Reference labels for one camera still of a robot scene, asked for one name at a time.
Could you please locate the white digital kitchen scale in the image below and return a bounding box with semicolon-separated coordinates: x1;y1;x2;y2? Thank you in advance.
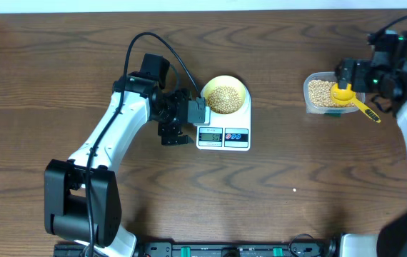
196;76;251;151

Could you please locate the yellow plastic bowl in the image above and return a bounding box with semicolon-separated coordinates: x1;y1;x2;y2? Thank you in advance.
201;75;247;115

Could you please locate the clear container of soybeans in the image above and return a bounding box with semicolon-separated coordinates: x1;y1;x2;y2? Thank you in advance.
303;71;358;116

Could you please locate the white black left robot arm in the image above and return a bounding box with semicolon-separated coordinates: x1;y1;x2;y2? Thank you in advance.
44;72;210;256

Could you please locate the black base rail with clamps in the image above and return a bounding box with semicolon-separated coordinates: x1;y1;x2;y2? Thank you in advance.
53;233;379;257

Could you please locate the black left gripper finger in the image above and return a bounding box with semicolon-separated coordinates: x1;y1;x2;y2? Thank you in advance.
187;98;211;125
161;135;194;146

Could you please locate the yellow plastic scoop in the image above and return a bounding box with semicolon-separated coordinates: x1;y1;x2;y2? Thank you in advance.
330;84;381;123

